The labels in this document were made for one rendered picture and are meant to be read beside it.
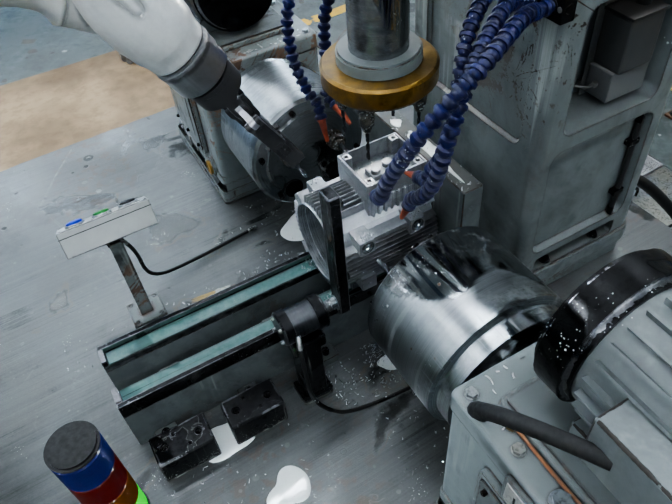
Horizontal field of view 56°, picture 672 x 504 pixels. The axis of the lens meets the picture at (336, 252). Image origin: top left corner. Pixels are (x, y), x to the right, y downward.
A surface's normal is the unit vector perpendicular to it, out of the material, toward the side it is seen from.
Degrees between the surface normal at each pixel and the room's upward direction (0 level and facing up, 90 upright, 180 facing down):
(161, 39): 93
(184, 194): 0
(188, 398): 90
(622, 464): 90
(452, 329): 36
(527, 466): 0
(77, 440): 0
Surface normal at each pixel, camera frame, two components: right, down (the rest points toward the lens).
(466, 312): -0.37, -0.50
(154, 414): 0.49, 0.61
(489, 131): -0.87, 0.40
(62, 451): -0.07, -0.69
